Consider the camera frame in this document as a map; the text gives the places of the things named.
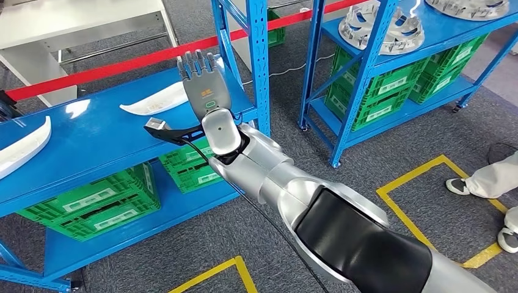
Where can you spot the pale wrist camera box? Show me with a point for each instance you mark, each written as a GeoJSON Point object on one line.
{"type": "Point", "coordinates": [220, 131]}

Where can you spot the yellow floor tape square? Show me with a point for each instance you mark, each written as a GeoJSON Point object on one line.
{"type": "Point", "coordinates": [408, 174]}
{"type": "Point", "coordinates": [246, 275]}

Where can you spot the silver black robot right arm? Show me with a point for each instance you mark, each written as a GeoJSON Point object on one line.
{"type": "Point", "coordinates": [364, 242]}

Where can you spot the person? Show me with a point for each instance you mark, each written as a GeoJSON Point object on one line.
{"type": "Point", "coordinates": [489, 178]}

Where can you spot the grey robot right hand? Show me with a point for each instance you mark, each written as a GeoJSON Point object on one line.
{"type": "Point", "coordinates": [206, 91]}

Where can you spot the red barrier belt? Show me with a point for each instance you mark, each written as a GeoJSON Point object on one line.
{"type": "Point", "coordinates": [121, 67]}

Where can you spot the white plastic shell part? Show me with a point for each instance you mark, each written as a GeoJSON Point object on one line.
{"type": "Point", "coordinates": [153, 103]}
{"type": "Point", "coordinates": [24, 149]}

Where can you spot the black camera bracket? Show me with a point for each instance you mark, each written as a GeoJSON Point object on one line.
{"type": "Point", "coordinates": [174, 137]}

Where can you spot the white desk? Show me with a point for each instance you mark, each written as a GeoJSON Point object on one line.
{"type": "Point", "coordinates": [242, 50]}
{"type": "Point", "coordinates": [60, 20]}

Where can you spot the silver wheel hubcap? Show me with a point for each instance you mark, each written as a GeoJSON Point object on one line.
{"type": "Point", "coordinates": [404, 36]}
{"type": "Point", "coordinates": [465, 8]}

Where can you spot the blue metal shelf rack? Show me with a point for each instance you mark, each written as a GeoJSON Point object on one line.
{"type": "Point", "coordinates": [101, 141]}
{"type": "Point", "coordinates": [453, 30]}

